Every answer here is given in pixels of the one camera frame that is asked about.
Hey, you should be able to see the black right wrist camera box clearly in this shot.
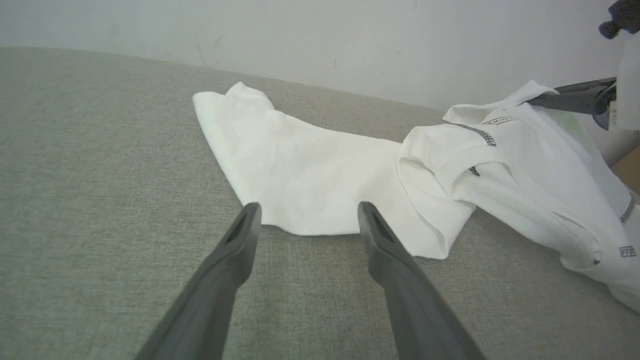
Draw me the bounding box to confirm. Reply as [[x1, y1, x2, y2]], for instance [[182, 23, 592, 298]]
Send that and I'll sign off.
[[598, 0, 640, 40]]

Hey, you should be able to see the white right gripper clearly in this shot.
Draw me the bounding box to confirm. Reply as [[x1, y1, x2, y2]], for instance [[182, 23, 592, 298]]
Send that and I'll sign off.
[[524, 32, 640, 132]]

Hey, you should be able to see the grey fabric sofa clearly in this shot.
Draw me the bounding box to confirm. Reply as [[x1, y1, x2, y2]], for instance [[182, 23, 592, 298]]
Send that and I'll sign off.
[[0, 46, 640, 360]]

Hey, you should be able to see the white t-shirt with grey stitching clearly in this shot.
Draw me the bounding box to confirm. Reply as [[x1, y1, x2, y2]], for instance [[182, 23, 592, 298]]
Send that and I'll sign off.
[[192, 80, 640, 315]]

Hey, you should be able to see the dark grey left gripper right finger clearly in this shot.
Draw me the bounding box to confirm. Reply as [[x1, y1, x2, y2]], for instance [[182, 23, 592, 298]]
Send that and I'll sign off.
[[357, 201, 486, 360]]

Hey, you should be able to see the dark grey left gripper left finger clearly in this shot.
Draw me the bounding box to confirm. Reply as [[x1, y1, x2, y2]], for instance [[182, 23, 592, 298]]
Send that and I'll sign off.
[[135, 202, 263, 360]]

